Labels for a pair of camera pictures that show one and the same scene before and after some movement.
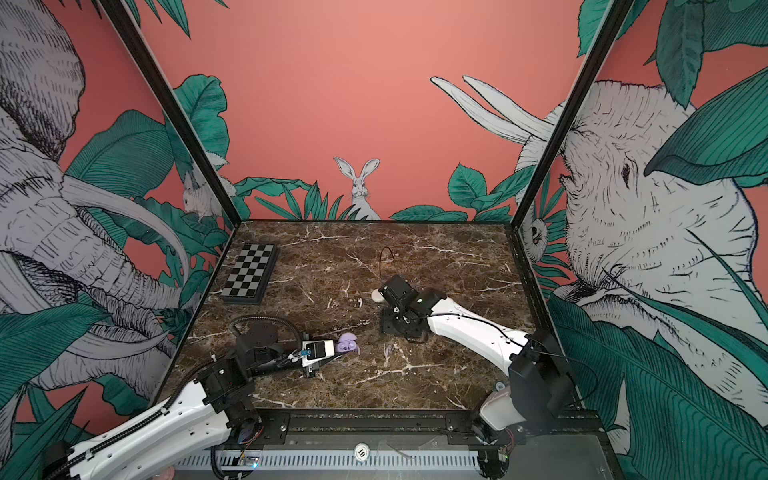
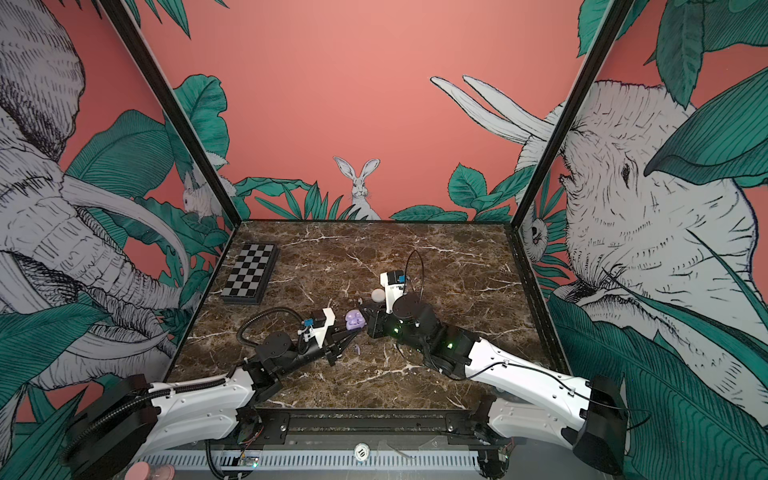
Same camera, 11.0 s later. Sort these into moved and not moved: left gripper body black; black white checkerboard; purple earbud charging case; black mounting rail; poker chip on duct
Moved: left gripper body black; purple earbud charging case
Not moved: black mounting rail; black white checkerboard; poker chip on duct
